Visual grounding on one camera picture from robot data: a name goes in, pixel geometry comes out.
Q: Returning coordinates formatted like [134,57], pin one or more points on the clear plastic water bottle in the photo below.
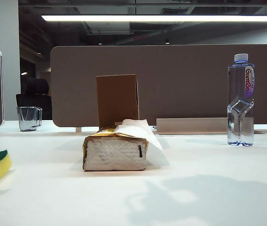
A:
[240,94]

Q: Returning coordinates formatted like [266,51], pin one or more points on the brown cardboard box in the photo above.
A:
[117,99]

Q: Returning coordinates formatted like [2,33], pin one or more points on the white tissue sheet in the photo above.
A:
[145,131]

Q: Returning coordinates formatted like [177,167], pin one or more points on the gold tissue pack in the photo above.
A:
[114,156]

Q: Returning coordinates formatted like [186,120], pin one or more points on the large brown desk divider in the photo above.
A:
[182,82]

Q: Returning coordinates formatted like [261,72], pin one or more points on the long ceiling light strip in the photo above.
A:
[147,18]

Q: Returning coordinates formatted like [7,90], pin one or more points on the black office chair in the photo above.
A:
[34,94]

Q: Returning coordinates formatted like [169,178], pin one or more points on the clear glass mug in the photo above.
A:
[27,117]

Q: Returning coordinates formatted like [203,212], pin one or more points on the white divider support bracket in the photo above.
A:
[78,129]

